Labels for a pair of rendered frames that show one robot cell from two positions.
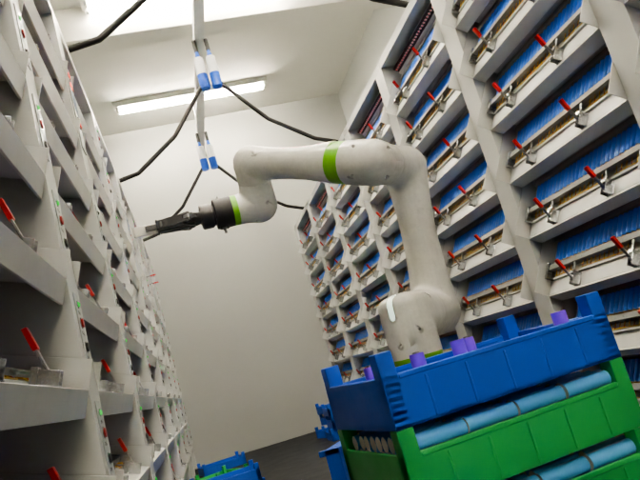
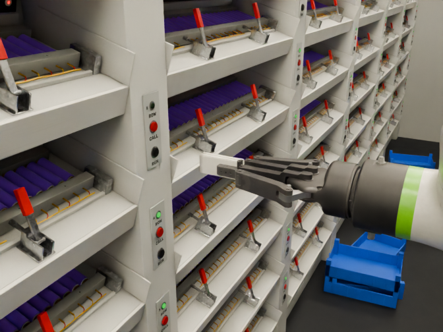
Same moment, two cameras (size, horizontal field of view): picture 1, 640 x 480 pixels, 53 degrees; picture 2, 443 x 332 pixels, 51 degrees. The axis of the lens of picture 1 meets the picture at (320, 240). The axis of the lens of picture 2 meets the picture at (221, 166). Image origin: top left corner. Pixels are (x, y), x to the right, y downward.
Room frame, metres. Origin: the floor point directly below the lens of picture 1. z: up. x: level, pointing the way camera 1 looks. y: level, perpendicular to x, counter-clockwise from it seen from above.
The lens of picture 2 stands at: (1.33, 0.06, 1.26)
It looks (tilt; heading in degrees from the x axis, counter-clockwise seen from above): 22 degrees down; 41
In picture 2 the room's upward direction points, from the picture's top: straight up
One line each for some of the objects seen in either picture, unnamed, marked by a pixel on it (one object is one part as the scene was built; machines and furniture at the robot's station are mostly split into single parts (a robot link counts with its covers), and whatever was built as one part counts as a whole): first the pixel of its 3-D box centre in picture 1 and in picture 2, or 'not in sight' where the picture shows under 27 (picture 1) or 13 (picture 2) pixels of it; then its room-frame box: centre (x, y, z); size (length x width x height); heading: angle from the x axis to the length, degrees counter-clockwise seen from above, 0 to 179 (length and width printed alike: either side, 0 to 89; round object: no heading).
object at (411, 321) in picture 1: (412, 329); not in sight; (1.64, -0.16, 0.51); 0.16 x 0.13 x 0.19; 144
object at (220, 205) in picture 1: (222, 214); (378, 199); (1.86, 0.26, 1.00); 0.09 x 0.06 x 0.12; 13
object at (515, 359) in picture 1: (461, 363); not in sight; (0.82, -0.13, 0.44); 0.30 x 0.20 x 0.08; 110
